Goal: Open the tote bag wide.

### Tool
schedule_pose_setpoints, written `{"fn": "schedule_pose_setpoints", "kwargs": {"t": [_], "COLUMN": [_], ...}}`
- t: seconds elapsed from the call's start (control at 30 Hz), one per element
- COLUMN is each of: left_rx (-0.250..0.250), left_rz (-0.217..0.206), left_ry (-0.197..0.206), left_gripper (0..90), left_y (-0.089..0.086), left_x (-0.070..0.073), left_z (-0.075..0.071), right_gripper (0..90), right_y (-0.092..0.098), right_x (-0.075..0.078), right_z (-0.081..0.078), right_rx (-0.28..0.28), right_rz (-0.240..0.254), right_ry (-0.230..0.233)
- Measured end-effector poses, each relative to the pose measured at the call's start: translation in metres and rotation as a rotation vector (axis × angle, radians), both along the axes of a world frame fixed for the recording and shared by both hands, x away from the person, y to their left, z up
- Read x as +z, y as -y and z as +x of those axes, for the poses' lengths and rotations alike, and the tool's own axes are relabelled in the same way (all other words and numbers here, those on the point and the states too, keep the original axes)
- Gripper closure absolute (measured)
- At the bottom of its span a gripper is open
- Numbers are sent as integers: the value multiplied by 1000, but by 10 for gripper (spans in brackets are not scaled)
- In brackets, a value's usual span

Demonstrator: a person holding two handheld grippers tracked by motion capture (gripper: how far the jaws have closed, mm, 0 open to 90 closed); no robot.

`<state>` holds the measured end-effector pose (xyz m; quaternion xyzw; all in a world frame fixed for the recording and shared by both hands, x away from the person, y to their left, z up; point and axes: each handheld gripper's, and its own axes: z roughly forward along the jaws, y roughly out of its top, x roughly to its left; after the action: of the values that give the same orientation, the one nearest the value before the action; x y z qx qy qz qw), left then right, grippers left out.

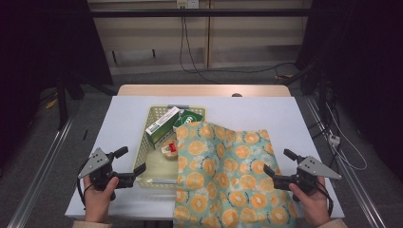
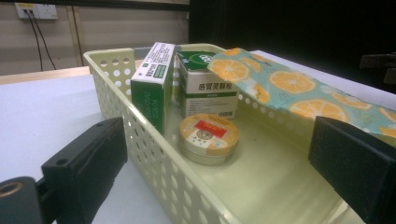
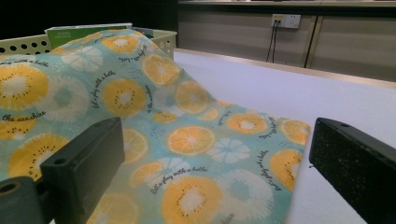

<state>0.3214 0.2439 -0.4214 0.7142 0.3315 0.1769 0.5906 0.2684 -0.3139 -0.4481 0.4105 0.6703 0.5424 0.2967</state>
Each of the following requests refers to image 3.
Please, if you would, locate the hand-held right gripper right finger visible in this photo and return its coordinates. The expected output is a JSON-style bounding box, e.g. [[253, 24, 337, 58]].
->
[[309, 117, 396, 224]]

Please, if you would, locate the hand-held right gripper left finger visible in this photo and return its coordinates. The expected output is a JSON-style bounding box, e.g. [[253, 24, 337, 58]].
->
[[40, 116, 126, 224]]

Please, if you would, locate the fruit print cloth bag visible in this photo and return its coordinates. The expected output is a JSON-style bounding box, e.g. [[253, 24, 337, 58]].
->
[[0, 28, 312, 224]]

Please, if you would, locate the long white and green box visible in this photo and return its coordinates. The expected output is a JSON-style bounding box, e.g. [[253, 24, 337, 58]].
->
[[44, 22, 134, 50]]

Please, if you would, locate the square green box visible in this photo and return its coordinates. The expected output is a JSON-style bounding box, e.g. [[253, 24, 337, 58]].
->
[[134, 26, 155, 39]]

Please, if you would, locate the cream perforated plastic basket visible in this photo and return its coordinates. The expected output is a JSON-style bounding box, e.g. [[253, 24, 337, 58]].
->
[[0, 28, 177, 60]]

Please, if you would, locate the white table mat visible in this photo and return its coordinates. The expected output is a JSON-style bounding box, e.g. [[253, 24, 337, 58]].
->
[[172, 50, 396, 224]]

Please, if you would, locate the black power cable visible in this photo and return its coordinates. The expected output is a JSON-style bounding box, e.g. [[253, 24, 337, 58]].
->
[[272, 20, 281, 64], [265, 20, 277, 63]]

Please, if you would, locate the white wall socket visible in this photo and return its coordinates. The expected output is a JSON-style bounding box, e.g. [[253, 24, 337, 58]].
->
[[270, 13, 302, 30]]

